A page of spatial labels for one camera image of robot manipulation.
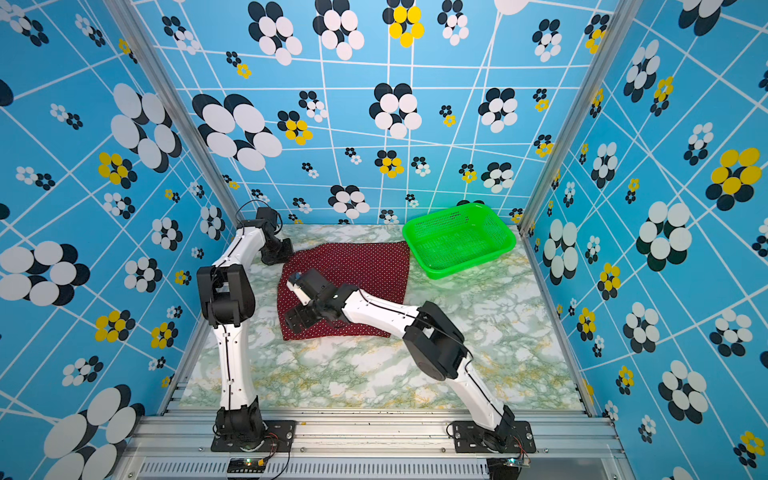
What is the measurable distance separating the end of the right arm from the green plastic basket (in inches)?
18.3

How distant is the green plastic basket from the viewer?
1.12 m

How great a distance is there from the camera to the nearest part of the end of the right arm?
0.66 m
